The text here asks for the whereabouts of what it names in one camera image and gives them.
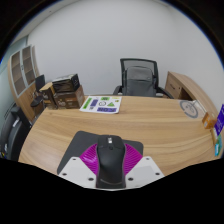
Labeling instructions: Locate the grey backpack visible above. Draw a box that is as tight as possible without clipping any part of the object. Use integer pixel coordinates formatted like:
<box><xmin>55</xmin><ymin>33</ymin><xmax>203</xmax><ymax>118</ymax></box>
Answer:
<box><xmin>123</xmin><ymin>65</ymin><xmax>158</xmax><ymax>98</ymax></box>

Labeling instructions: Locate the dark grey mouse pad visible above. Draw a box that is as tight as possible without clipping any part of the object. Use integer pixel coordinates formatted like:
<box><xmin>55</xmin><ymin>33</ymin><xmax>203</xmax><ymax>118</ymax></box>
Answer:
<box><xmin>56</xmin><ymin>130</ymin><xmax>144</xmax><ymax>175</ymax></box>

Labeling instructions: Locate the small tan box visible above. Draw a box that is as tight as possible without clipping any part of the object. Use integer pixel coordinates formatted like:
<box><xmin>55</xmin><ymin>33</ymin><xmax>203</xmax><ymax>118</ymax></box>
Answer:
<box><xmin>209</xmin><ymin>128</ymin><xmax>219</xmax><ymax>146</ymax></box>

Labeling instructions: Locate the large brown cardboard box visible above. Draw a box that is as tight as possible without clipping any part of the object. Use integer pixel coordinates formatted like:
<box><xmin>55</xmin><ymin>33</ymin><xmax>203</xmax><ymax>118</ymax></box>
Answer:
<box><xmin>53</xmin><ymin>85</ymin><xmax>86</xmax><ymax>110</ymax></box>

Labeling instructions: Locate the wooden side desk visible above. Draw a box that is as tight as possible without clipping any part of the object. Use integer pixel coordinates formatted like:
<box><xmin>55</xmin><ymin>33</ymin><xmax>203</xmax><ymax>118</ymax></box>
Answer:
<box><xmin>164</xmin><ymin>70</ymin><xmax>218</xmax><ymax>114</ymax></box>

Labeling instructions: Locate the small brown cardboard box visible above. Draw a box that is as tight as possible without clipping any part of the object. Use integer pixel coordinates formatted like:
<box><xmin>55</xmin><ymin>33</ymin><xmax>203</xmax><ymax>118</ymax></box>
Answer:
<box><xmin>39</xmin><ymin>82</ymin><xmax>58</xmax><ymax>110</ymax></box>

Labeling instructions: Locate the wooden shelf unit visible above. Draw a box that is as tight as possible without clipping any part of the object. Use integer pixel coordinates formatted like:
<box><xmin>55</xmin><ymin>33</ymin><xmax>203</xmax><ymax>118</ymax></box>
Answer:
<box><xmin>7</xmin><ymin>44</ymin><xmax>40</xmax><ymax>123</ymax></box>

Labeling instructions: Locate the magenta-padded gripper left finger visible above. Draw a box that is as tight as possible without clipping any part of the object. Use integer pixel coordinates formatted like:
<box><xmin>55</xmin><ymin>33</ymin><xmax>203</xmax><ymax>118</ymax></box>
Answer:
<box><xmin>57</xmin><ymin>143</ymin><xmax>99</xmax><ymax>188</ymax></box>

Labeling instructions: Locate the purple package card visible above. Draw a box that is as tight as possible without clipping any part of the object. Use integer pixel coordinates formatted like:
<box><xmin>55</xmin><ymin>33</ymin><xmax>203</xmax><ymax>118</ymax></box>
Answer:
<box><xmin>214</xmin><ymin>103</ymin><xmax>224</xmax><ymax>137</ymax></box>

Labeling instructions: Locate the orange-brown cardboard box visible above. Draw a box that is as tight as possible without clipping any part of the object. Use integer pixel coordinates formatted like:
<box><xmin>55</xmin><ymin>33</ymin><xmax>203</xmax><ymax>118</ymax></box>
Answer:
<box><xmin>201</xmin><ymin>112</ymin><xmax>218</xmax><ymax>130</ymax></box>

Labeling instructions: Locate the black mesh office chair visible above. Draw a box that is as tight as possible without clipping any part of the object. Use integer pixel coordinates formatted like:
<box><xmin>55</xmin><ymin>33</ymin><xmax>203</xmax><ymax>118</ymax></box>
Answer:
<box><xmin>112</xmin><ymin>58</ymin><xmax>174</xmax><ymax>99</ymax></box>

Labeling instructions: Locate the large black office chair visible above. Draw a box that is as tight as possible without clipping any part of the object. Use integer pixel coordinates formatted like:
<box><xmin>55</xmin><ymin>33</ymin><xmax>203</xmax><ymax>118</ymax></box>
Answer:
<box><xmin>0</xmin><ymin>103</ymin><xmax>33</xmax><ymax>161</ymax></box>

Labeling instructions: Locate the grey ring disc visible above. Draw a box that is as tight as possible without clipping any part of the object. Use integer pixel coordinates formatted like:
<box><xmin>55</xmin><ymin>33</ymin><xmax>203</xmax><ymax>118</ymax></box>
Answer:
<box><xmin>179</xmin><ymin>100</ymin><xmax>200</xmax><ymax>120</ymax></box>

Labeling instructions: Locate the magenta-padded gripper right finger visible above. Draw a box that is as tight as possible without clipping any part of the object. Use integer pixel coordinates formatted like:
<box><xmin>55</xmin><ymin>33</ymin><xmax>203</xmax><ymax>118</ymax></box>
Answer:
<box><xmin>123</xmin><ymin>143</ymin><xmax>165</xmax><ymax>188</ymax></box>

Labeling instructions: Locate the white printed paper sheet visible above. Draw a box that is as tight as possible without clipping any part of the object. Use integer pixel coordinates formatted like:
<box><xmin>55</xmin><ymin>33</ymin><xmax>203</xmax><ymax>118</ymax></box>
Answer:
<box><xmin>79</xmin><ymin>95</ymin><xmax>123</xmax><ymax>115</ymax></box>

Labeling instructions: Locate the small black chair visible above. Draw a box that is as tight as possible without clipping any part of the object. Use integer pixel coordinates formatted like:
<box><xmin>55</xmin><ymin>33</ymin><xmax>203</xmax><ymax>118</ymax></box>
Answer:
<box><xmin>30</xmin><ymin>74</ymin><xmax>46</xmax><ymax>108</ymax></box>

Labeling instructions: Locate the black cardboard box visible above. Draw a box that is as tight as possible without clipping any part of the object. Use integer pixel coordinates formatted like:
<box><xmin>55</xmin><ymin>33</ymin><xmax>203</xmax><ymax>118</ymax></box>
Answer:
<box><xmin>51</xmin><ymin>73</ymin><xmax>81</xmax><ymax>93</ymax></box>

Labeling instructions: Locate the dark grey computer mouse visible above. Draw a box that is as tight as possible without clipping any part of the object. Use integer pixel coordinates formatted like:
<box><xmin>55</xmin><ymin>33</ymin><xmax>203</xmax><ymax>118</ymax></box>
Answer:
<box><xmin>95</xmin><ymin>134</ymin><xmax>127</xmax><ymax>190</ymax></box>

